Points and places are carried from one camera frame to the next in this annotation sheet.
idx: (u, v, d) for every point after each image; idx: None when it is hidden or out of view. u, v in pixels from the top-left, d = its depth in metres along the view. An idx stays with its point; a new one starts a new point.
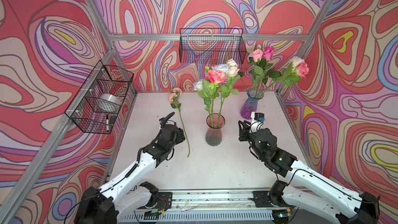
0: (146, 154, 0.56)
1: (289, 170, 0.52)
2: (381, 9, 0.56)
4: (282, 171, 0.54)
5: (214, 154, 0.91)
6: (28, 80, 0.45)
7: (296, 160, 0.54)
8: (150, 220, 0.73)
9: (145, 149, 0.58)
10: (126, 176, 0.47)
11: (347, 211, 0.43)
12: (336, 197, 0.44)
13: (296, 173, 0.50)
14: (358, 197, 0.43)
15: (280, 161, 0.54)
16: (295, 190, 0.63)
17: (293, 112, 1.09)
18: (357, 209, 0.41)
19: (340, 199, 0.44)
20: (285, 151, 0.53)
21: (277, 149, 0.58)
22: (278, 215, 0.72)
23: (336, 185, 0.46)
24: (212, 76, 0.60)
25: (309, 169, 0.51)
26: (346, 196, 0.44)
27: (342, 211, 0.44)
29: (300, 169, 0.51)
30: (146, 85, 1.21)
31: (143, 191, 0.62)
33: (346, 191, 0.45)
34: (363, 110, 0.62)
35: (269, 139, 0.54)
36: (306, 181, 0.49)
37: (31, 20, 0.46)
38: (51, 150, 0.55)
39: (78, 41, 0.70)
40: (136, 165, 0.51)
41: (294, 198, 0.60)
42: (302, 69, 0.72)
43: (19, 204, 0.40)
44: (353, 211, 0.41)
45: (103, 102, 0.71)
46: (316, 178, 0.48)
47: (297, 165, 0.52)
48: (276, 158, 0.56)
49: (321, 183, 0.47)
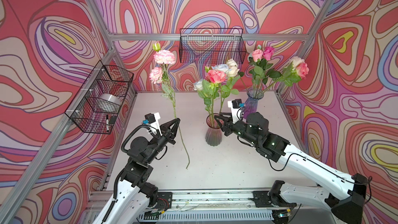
0: (125, 182, 0.50)
1: (281, 154, 0.49)
2: (381, 9, 0.55)
4: (274, 156, 0.51)
5: (214, 154, 0.91)
6: (29, 80, 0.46)
7: (288, 144, 0.51)
8: (150, 220, 0.73)
9: (124, 174, 0.52)
10: (104, 220, 0.44)
11: (339, 194, 0.42)
12: (330, 181, 0.42)
13: (290, 157, 0.48)
14: (351, 179, 0.42)
15: (272, 145, 0.51)
16: (289, 185, 0.64)
17: (293, 112, 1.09)
18: (350, 191, 0.40)
19: (335, 183, 0.42)
20: (278, 135, 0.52)
21: (268, 134, 0.55)
22: (278, 215, 0.72)
23: (329, 168, 0.45)
24: (212, 76, 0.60)
25: (302, 153, 0.48)
26: (340, 179, 0.42)
27: (333, 193, 0.43)
29: (294, 153, 0.48)
30: (146, 85, 1.21)
31: (140, 200, 0.62)
33: (339, 174, 0.43)
34: (363, 110, 0.62)
35: (260, 123, 0.49)
36: (299, 165, 0.47)
37: (31, 20, 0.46)
38: (52, 150, 0.55)
39: (78, 41, 0.70)
40: (114, 200, 0.47)
41: (290, 193, 0.61)
42: (302, 69, 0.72)
43: (19, 203, 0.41)
44: (346, 194, 0.40)
45: (103, 102, 0.71)
46: (309, 162, 0.46)
47: (290, 149, 0.49)
48: (268, 143, 0.52)
49: (314, 167, 0.45)
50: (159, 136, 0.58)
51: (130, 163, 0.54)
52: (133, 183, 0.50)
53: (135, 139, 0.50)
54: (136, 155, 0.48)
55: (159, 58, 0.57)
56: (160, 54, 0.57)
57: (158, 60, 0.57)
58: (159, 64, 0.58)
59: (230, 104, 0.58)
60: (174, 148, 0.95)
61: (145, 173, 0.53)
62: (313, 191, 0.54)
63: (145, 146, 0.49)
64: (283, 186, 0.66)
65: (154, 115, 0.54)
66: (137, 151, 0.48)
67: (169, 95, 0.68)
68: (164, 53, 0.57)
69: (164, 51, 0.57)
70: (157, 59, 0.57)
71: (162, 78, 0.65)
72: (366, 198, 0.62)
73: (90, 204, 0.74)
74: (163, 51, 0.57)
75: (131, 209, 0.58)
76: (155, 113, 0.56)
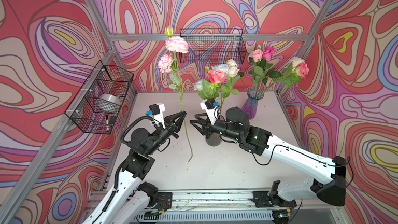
0: (126, 173, 0.49)
1: (265, 147, 0.47)
2: (381, 9, 0.55)
4: (258, 150, 0.49)
5: (214, 155, 0.91)
6: (29, 80, 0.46)
7: (271, 136, 0.49)
8: (150, 220, 0.73)
9: (125, 165, 0.51)
10: (104, 209, 0.43)
11: (323, 179, 0.42)
12: (313, 167, 0.42)
13: (274, 149, 0.46)
14: (332, 163, 0.43)
15: (255, 139, 0.49)
16: (284, 183, 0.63)
17: (293, 112, 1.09)
18: (333, 175, 0.41)
19: (317, 169, 0.42)
20: (259, 128, 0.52)
21: (250, 127, 0.54)
22: (278, 215, 0.72)
23: (311, 154, 0.45)
24: (212, 76, 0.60)
25: (284, 143, 0.48)
26: (322, 164, 0.43)
27: (318, 179, 0.43)
29: (278, 144, 0.47)
30: (146, 85, 1.21)
31: (140, 198, 0.62)
33: (321, 159, 0.44)
34: (363, 110, 0.62)
35: (241, 118, 0.47)
36: (283, 156, 0.46)
37: (31, 21, 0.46)
38: (52, 150, 0.55)
39: (78, 41, 0.70)
40: (114, 191, 0.46)
41: (286, 190, 0.61)
42: (302, 69, 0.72)
43: (19, 203, 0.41)
44: (329, 178, 0.41)
45: (103, 102, 0.71)
46: (292, 152, 0.45)
47: (273, 141, 0.48)
48: (251, 137, 0.50)
49: (298, 156, 0.45)
50: (162, 128, 0.55)
51: (132, 154, 0.53)
52: (134, 174, 0.49)
53: (136, 130, 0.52)
54: (137, 147, 0.46)
55: (172, 45, 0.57)
56: (172, 41, 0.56)
57: (170, 46, 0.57)
58: (171, 51, 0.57)
59: (203, 106, 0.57)
60: (174, 149, 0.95)
61: (146, 165, 0.52)
62: (301, 182, 0.56)
63: (146, 137, 0.48)
64: (279, 185, 0.67)
65: (158, 107, 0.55)
66: (138, 143, 0.47)
67: (177, 86, 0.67)
68: (177, 40, 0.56)
69: (176, 38, 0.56)
70: (168, 45, 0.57)
71: (172, 68, 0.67)
72: (365, 198, 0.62)
73: (90, 204, 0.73)
74: (176, 38, 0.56)
75: (131, 205, 0.58)
76: (159, 105, 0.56)
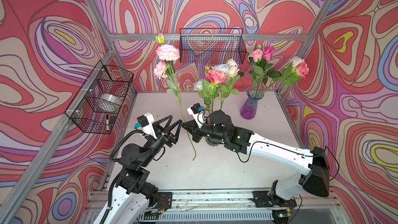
0: (119, 189, 0.49)
1: (247, 145, 0.50)
2: (381, 9, 0.55)
4: (243, 149, 0.52)
5: (214, 154, 0.91)
6: (28, 80, 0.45)
7: (253, 134, 0.53)
8: (150, 220, 0.73)
9: (118, 180, 0.50)
10: None
11: (303, 170, 0.44)
12: (292, 159, 0.45)
13: (254, 146, 0.50)
14: (309, 153, 0.45)
15: (239, 138, 0.53)
16: (280, 182, 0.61)
17: (293, 112, 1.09)
18: (310, 165, 0.42)
19: (296, 160, 0.44)
20: (243, 128, 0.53)
21: (235, 128, 0.57)
22: (278, 215, 0.72)
23: (289, 147, 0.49)
24: (212, 76, 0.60)
25: (265, 139, 0.51)
26: (300, 155, 0.45)
27: (299, 171, 0.45)
29: (257, 141, 0.51)
30: (146, 85, 1.21)
31: (139, 201, 0.62)
33: (299, 151, 0.46)
34: (363, 110, 0.62)
35: (223, 120, 0.51)
36: (264, 152, 0.49)
37: (31, 21, 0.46)
38: (52, 150, 0.55)
39: (78, 41, 0.70)
40: (109, 209, 0.46)
41: (281, 187, 0.63)
42: (302, 69, 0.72)
43: (19, 203, 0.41)
44: (307, 168, 0.42)
45: (102, 102, 0.71)
46: (272, 146, 0.48)
47: (255, 138, 0.52)
48: (235, 137, 0.54)
49: (278, 150, 0.47)
50: (154, 139, 0.53)
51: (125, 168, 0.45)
52: (128, 190, 0.48)
53: (126, 146, 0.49)
54: (128, 164, 0.45)
55: (161, 54, 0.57)
56: (162, 50, 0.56)
57: (160, 56, 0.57)
58: (161, 59, 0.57)
59: (190, 111, 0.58)
60: (174, 148, 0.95)
61: (141, 178, 0.51)
62: (293, 178, 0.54)
63: (138, 154, 0.46)
64: (277, 185, 0.67)
65: (146, 118, 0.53)
66: (129, 160, 0.45)
67: (174, 91, 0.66)
68: (166, 48, 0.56)
69: (165, 46, 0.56)
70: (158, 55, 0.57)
71: (167, 74, 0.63)
72: (365, 198, 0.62)
73: (90, 204, 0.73)
74: (166, 47, 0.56)
75: (130, 211, 0.58)
76: (147, 116, 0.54)
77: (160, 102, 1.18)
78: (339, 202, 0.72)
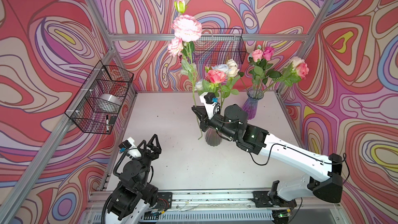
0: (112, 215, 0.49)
1: (262, 146, 0.46)
2: (381, 9, 0.55)
4: (255, 150, 0.48)
5: (214, 154, 0.91)
6: (28, 80, 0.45)
7: (268, 134, 0.49)
8: (150, 220, 0.73)
9: (110, 206, 0.50)
10: None
11: (319, 177, 0.42)
12: (310, 165, 0.42)
13: (271, 148, 0.46)
14: (328, 160, 0.43)
15: (253, 138, 0.48)
16: (283, 182, 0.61)
17: (293, 112, 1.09)
18: (330, 173, 0.41)
19: (315, 167, 0.42)
20: (256, 126, 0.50)
21: (247, 126, 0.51)
22: (278, 215, 0.72)
23: (307, 152, 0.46)
24: (212, 76, 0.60)
25: (281, 141, 0.47)
26: (319, 162, 0.42)
27: (315, 177, 0.44)
29: (275, 143, 0.47)
30: (146, 85, 1.21)
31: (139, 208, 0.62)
33: (317, 157, 0.44)
34: (363, 110, 0.62)
35: (240, 117, 0.45)
36: (280, 155, 0.46)
37: (31, 21, 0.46)
38: (52, 150, 0.55)
39: (78, 41, 0.70)
40: None
41: (284, 189, 0.62)
42: (302, 69, 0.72)
43: (19, 203, 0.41)
44: (326, 176, 0.41)
45: (103, 102, 0.71)
46: (289, 150, 0.45)
47: (270, 139, 0.47)
48: (248, 136, 0.49)
49: (295, 154, 0.44)
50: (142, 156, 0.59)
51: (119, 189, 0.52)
52: (121, 214, 0.49)
53: (129, 162, 0.51)
54: (128, 180, 0.47)
55: (178, 31, 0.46)
56: (179, 27, 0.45)
57: (176, 32, 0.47)
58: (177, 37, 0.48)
59: (203, 100, 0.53)
60: (174, 148, 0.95)
61: (133, 200, 0.51)
62: (299, 181, 0.56)
63: (139, 170, 0.50)
64: (278, 185, 0.67)
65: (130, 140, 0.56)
66: (129, 176, 0.48)
67: (188, 73, 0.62)
68: (183, 26, 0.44)
69: (183, 23, 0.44)
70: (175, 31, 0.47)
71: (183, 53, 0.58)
72: (365, 198, 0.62)
73: (90, 204, 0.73)
74: (184, 24, 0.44)
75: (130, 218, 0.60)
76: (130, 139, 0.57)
77: (160, 102, 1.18)
78: (340, 203, 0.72)
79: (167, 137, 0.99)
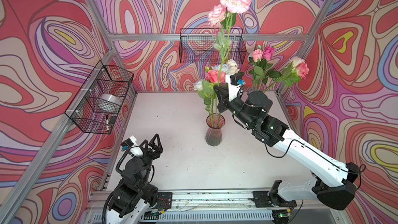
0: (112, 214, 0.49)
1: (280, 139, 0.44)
2: (381, 9, 0.55)
4: (271, 140, 0.46)
5: (214, 154, 0.91)
6: (28, 80, 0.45)
7: (287, 129, 0.46)
8: (150, 219, 0.73)
9: (111, 203, 0.50)
10: None
11: (331, 182, 0.41)
12: (326, 169, 0.41)
13: (289, 143, 0.44)
14: (345, 168, 0.41)
15: (271, 129, 0.46)
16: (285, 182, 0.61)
17: (293, 112, 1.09)
18: (344, 180, 0.39)
19: (330, 171, 0.40)
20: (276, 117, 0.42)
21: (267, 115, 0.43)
22: (278, 215, 0.72)
23: (324, 155, 0.43)
24: (212, 76, 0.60)
25: (300, 139, 0.45)
26: (335, 168, 0.41)
27: (325, 181, 0.43)
29: (295, 139, 0.45)
30: (146, 85, 1.21)
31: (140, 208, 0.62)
33: (335, 162, 0.42)
34: (363, 110, 0.62)
35: (266, 104, 0.43)
36: (296, 152, 0.44)
37: (31, 21, 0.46)
38: (52, 150, 0.55)
39: (78, 41, 0.70)
40: None
41: (286, 190, 0.62)
42: (302, 69, 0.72)
43: (19, 203, 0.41)
44: (339, 182, 0.39)
45: (103, 102, 0.71)
46: (307, 149, 0.43)
47: (289, 134, 0.45)
48: (266, 126, 0.47)
49: (312, 155, 0.42)
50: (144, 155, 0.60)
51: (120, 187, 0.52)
52: (121, 212, 0.49)
53: (131, 159, 0.51)
54: (130, 177, 0.48)
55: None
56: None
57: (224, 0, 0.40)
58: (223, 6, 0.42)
59: (228, 80, 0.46)
60: (174, 148, 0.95)
61: (134, 198, 0.51)
62: (304, 183, 0.56)
63: (140, 168, 0.50)
64: (280, 185, 0.67)
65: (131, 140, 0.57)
66: (131, 173, 0.49)
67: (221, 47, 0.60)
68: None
69: None
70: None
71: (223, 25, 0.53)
72: (365, 198, 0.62)
73: (90, 204, 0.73)
74: None
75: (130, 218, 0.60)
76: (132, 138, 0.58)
77: (160, 102, 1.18)
78: None
79: (167, 137, 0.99)
